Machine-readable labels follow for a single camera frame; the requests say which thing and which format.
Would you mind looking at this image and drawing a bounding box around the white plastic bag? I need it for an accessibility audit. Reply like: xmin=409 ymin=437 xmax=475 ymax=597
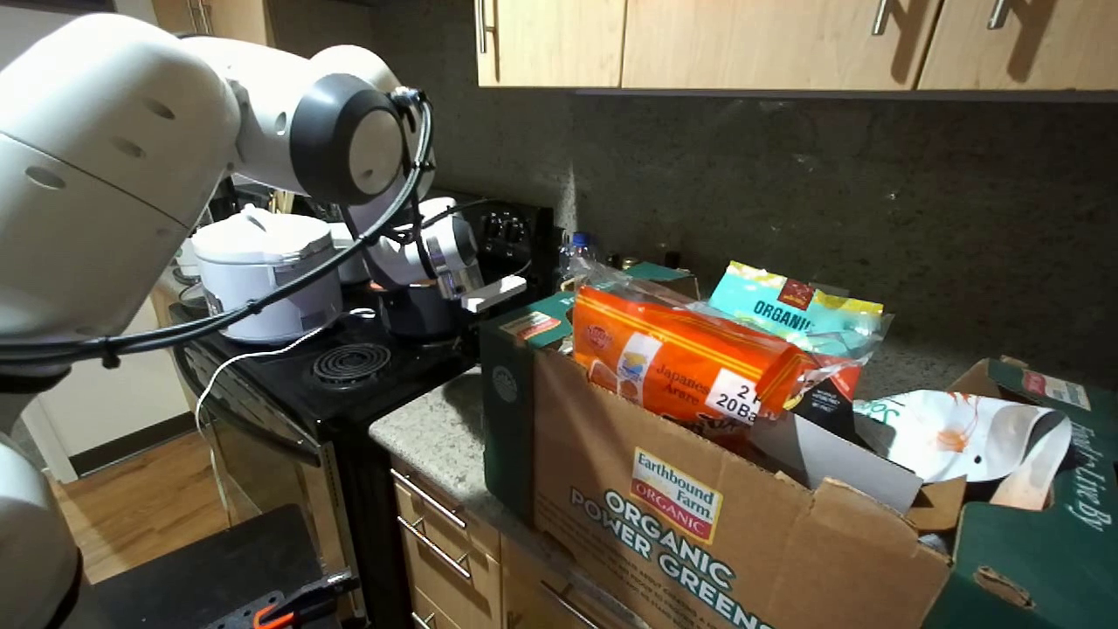
xmin=851 ymin=383 xmax=1075 ymax=514

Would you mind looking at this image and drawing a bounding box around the green open cardboard box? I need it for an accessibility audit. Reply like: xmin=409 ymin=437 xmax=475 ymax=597
xmin=924 ymin=353 xmax=1118 ymax=629

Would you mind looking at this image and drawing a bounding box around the orange bread bag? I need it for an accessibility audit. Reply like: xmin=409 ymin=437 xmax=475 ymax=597
xmin=567 ymin=281 xmax=868 ymax=432

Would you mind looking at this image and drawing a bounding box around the black stove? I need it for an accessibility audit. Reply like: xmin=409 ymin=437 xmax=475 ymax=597
xmin=170 ymin=193 xmax=564 ymax=629

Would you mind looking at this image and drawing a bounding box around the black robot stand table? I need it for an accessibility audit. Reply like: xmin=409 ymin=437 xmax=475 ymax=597
xmin=61 ymin=503 xmax=360 ymax=629

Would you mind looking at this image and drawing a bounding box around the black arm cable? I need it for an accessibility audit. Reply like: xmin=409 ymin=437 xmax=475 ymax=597
xmin=0 ymin=84 xmax=440 ymax=366

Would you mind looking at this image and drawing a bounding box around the wooden drawer cabinet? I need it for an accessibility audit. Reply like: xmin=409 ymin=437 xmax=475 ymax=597
xmin=386 ymin=454 xmax=658 ymax=629

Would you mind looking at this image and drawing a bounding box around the white rice cooker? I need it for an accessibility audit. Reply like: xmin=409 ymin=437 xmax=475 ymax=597
xmin=190 ymin=204 xmax=351 ymax=350

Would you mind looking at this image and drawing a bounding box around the clear jug with blue cap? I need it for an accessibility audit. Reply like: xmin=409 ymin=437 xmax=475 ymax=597
xmin=564 ymin=228 xmax=607 ymax=290

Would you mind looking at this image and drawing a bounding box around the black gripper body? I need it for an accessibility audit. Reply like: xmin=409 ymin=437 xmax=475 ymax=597
xmin=369 ymin=277 xmax=467 ymax=345

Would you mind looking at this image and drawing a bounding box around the black orange clamp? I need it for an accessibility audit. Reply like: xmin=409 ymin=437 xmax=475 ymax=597
xmin=245 ymin=565 xmax=368 ymax=629

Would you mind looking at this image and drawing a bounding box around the wooden upper cabinet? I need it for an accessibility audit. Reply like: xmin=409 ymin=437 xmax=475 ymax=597
xmin=467 ymin=0 xmax=1118 ymax=99

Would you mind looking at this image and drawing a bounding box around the white rice cooker cable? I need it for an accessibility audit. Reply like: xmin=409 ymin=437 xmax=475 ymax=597
xmin=190 ymin=303 xmax=377 ymax=437

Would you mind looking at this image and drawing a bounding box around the green brown produce cardboard box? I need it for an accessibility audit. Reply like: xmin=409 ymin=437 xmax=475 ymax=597
xmin=475 ymin=288 xmax=970 ymax=629

